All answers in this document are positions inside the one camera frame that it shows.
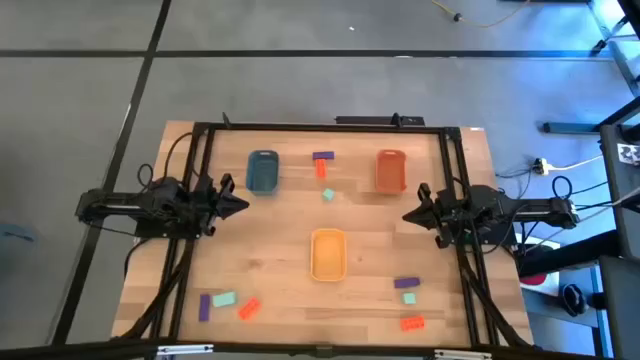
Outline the blue metal bar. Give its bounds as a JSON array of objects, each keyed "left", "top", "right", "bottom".
[{"left": 542, "top": 121, "right": 601, "bottom": 135}]

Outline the yellow cable with black plug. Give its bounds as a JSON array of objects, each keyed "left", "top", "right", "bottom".
[{"left": 430, "top": 0, "right": 531, "bottom": 29}]

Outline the black flat bar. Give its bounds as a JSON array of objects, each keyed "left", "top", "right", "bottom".
[{"left": 334, "top": 115, "right": 426, "bottom": 127}]

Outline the black thick beam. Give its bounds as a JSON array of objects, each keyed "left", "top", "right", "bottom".
[{"left": 517, "top": 229, "right": 622, "bottom": 279}]

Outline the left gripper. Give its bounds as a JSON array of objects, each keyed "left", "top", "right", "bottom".
[{"left": 197, "top": 173, "right": 250, "bottom": 236}]

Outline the orange plastic bin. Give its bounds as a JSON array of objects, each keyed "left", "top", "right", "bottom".
[{"left": 374, "top": 148, "right": 408, "bottom": 195}]

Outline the grey metal rack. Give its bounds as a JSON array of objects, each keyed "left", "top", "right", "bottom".
[{"left": 588, "top": 0, "right": 640, "bottom": 97}]

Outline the yellow plastic bin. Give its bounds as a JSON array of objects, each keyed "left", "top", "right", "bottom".
[{"left": 309, "top": 228, "right": 348, "bottom": 283}]

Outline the silver corner bracket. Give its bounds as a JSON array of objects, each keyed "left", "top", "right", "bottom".
[
  {"left": 156, "top": 343, "right": 215, "bottom": 357},
  {"left": 433, "top": 348, "right": 494, "bottom": 360}
]

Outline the black white marker tag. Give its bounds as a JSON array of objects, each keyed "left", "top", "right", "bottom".
[{"left": 617, "top": 143, "right": 640, "bottom": 167}]

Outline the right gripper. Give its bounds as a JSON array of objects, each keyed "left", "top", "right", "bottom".
[{"left": 402, "top": 182, "right": 454, "bottom": 249}]

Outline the blue plastic bin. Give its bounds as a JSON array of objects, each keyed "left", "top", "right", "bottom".
[{"left": 245, "top": 149, "right": 280, "bottom": 196}]

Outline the dark grey cabinet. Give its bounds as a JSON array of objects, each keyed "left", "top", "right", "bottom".
[{"left": 597, "top": 122, "right": 640, "bottom": 360}]

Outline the blue grey flat object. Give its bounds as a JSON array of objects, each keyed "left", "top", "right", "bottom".
[{"left": 0, "top": 222, "right": 39, "bottom": 247}]

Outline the black cable bundle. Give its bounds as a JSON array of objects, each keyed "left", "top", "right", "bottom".
[{"left": 494, "top": 172, "right": 619, "bottom": 242}]

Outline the black aluminium rig frame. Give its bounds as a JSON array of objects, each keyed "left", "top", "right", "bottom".
[{"left": 114, "top": 112, "right": 534, "bottom": 359}]

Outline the white cable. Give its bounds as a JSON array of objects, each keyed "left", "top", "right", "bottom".
[{"left": 547, "top": 155, "right": 604, "bottom": 172}]

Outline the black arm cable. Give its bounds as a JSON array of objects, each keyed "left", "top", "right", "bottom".
[{"left": 136, "top": 130, "right": 199, "bottom": 194}]

